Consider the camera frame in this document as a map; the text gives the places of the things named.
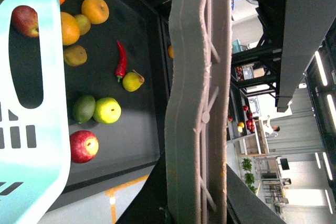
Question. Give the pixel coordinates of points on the grey basket handle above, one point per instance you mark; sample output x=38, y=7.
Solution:
x=197, y=110

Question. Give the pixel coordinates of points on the light teal shopping basket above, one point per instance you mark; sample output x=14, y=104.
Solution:
x=35, y=151

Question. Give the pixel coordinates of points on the black metal shelf rack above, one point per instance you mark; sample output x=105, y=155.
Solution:
x=135, y=144

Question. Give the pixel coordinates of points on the yellow green pear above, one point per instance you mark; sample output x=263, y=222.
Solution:
x=132, y=81

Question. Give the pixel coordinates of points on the red chili pepper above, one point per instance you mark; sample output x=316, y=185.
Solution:
x=122, y=64

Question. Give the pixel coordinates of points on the green apple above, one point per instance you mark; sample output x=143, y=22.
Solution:
x=107, y=111

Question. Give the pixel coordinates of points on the red apple front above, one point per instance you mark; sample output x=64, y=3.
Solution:
x=84, y=146

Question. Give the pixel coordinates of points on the brown kiwi fruit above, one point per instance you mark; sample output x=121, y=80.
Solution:
x=75, y=55

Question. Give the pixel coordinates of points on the person in white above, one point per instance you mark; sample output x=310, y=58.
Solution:
x=268, y=129

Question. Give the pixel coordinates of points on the golden pear far right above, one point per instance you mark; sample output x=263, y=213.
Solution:
x=96, y=11

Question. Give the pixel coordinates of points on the golden pear fruit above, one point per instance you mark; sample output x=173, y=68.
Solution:
x=69, y=29

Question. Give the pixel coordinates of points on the red yellow apple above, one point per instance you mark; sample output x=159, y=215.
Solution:
x=25, y=20

